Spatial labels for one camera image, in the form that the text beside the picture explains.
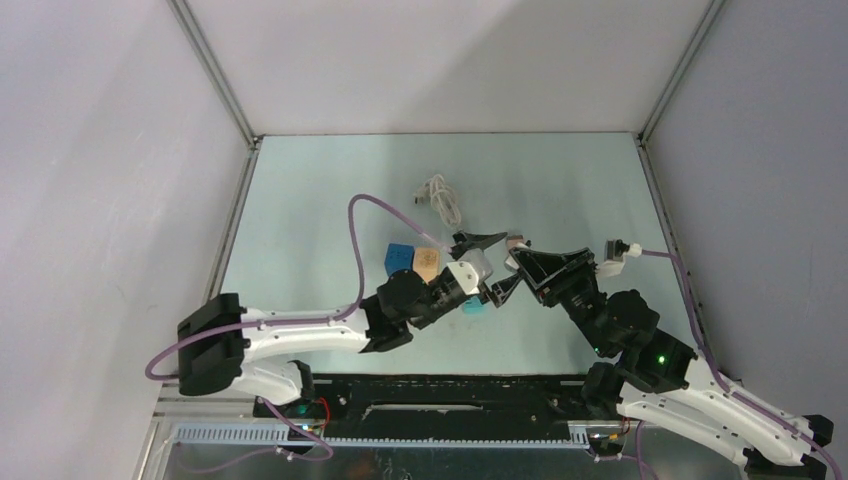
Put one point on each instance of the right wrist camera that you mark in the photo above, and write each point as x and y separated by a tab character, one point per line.
616	252

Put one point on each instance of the black front rail frame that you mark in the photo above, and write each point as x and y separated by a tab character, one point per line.
489	408

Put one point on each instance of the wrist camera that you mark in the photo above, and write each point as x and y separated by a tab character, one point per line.
616	252
471	271

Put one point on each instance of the yellow cube socket adapter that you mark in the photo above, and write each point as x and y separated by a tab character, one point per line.
426	263

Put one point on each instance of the small pink plug adapter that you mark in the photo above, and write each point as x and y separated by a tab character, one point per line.
516	242

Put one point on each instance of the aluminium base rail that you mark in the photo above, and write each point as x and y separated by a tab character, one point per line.
232	435

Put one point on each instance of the blue cube socket adapter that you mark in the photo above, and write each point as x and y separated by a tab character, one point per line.
398	257

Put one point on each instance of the white usb charger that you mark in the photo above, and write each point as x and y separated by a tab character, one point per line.
511	264

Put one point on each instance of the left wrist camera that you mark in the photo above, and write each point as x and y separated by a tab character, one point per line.
471	271

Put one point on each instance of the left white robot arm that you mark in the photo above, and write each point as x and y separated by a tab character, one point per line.
225	345

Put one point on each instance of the teal power strip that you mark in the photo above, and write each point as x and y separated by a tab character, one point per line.
473	306

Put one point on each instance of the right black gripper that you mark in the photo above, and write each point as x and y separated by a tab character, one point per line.
539	267

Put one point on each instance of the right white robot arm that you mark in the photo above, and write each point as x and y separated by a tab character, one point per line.
649	375

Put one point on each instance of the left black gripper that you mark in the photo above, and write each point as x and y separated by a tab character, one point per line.
465	241

